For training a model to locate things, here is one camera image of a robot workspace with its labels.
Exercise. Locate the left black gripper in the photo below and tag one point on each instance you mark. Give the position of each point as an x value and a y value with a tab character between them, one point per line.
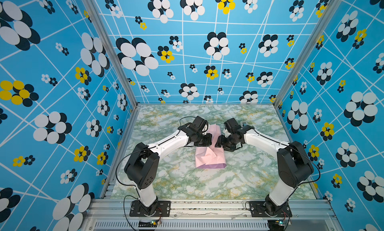
208	141

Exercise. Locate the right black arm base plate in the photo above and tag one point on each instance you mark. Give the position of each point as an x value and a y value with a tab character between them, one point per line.
266	209

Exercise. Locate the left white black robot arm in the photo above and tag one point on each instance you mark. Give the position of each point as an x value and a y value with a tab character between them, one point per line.
142	165

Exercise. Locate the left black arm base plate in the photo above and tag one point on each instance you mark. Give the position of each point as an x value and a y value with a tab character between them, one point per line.
157	209

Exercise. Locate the left green circuit board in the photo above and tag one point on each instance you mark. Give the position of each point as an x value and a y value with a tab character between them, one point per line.
149	224

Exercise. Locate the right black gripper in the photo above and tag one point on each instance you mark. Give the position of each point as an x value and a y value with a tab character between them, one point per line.
220	142

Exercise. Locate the green circuit board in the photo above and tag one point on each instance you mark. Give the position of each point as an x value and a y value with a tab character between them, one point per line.
149	224
276	225

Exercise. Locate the aluminium front rail frame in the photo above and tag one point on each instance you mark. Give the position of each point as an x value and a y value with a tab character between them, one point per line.
210	215

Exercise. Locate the right green circuit board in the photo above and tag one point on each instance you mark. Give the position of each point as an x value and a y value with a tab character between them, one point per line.
276	225

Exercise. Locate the purple wrapping paper sheet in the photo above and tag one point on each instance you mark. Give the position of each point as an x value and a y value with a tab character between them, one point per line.
211	157

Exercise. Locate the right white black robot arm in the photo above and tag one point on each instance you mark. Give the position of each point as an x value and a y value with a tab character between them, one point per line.
294	166

